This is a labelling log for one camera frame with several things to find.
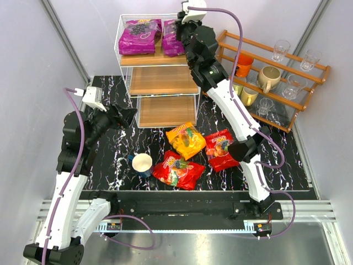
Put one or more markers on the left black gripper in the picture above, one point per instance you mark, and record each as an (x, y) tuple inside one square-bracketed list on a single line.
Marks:
[(116, 114)]

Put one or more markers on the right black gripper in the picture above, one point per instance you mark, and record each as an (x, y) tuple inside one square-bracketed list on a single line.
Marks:
[(181, 26)]

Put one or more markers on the purple grape candy bag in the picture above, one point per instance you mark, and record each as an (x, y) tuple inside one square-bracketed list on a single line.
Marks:
[(140, 36)]

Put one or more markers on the yellow orange candy bag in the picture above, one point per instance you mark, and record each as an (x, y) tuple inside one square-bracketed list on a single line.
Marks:
[(186, 140)]

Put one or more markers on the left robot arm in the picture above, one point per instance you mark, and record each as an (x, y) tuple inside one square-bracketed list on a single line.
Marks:
[(62, 239)]

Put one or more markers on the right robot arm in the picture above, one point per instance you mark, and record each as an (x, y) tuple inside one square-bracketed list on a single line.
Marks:
[(200, 45)]

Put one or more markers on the red candy bag left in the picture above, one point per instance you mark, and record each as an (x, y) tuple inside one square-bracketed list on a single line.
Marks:
[(177, 172)]

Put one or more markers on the red candy bag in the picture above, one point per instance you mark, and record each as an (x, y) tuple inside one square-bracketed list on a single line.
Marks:
[(217, 150), (177, 172)]

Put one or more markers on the red candy bag right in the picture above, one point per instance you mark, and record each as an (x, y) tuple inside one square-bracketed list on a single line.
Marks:
[(217, 150)]

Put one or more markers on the blue paper cup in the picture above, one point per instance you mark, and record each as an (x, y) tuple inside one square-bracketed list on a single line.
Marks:
[(142, 164)]

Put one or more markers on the orange mug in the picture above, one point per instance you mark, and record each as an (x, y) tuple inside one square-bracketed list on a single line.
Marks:
[(244, 65)]

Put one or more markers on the light green mug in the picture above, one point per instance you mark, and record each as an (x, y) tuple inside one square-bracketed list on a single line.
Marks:
[(238, 89)]

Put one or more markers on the pale yellow mug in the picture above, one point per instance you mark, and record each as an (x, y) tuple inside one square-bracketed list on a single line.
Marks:
[(248, 96)]

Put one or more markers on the beige large mug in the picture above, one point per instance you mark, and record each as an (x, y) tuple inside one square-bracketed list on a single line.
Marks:
[(268, 78)]

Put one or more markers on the clear glass top left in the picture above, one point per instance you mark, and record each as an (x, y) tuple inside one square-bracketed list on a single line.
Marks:
[(281, 49)]

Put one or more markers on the clear glass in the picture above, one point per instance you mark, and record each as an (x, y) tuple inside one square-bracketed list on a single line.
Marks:
[(294, 85), (281, 49), (311, 58), (265, 106)]

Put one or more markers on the wooden cup rack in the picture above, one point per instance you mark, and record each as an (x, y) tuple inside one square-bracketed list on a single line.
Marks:
[(284, 112)]

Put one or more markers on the clear glass bottom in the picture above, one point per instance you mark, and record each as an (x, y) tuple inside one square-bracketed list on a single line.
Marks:
[(265, 106)]

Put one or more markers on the clear glass middle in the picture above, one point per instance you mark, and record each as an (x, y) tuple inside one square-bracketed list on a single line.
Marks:
[(294, 85)]

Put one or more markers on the clear glass top right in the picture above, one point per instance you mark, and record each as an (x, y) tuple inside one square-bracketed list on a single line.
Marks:
[(311, 58)]

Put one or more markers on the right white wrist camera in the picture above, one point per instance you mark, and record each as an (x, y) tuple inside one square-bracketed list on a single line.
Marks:
[(186, 14)]

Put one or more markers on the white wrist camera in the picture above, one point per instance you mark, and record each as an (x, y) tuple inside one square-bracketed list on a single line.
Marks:
[(91, 96), (186, 14)]

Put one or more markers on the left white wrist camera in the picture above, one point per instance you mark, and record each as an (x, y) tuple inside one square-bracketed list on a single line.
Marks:
[(91, 96)]

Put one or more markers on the white wire wooden shelf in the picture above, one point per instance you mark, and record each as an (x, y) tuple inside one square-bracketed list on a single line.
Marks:
[(161, 88)]

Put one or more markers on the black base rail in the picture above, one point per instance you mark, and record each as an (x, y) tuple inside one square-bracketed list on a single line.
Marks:
[(193, 211)]

